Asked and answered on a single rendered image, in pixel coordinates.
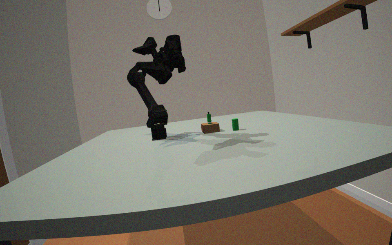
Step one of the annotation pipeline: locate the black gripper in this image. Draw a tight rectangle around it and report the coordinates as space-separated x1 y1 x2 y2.
132 37 176 85

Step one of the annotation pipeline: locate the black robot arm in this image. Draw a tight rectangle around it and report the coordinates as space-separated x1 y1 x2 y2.
127 35 186 140

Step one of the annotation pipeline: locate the tan wooden block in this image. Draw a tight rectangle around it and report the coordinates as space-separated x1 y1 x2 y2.
201 122 220 134

